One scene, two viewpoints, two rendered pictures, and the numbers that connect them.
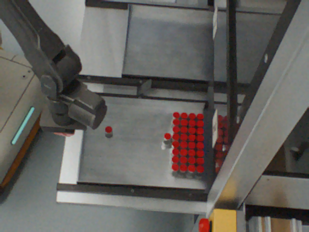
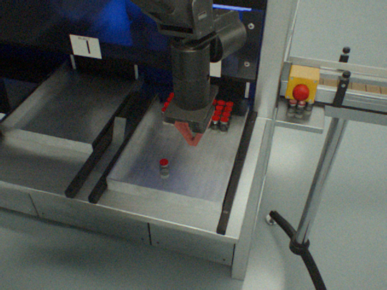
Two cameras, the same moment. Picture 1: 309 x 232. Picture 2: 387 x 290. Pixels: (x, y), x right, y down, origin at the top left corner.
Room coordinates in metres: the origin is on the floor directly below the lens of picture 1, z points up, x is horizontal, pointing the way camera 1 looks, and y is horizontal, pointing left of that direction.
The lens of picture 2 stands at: (0.34, 0.67, 1.54)
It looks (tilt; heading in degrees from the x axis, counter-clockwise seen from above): 42 degrees down; 289
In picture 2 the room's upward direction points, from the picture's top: straight up
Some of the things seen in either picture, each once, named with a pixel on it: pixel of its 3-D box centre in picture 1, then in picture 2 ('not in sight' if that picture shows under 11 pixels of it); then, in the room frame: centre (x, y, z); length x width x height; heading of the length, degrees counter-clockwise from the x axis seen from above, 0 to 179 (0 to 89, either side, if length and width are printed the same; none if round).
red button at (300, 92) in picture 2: (206, 226); (300, 92); (0.34, -0.16, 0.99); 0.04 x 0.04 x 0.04; 2
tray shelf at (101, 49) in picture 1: (153, 95); (126, 135); (0.75, 0.00, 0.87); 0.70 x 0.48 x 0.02; 2
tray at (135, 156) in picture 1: (143, 142); (184, 144); (0.58, 0.01, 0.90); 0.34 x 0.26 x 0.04; 93
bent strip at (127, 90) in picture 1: (127, 86); (110, 144); (0.75, 0.08, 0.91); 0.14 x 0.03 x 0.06; 93
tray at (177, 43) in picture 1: (179, 45); (78, 101); (0.92, -0.06, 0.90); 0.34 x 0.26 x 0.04; 92
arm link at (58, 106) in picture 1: (62, 97); (193, 55); (0.50, 0.19, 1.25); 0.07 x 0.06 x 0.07; 65
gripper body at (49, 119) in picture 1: (63, 110); (191, 90); (0.50, 0.19, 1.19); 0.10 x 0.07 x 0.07; 92
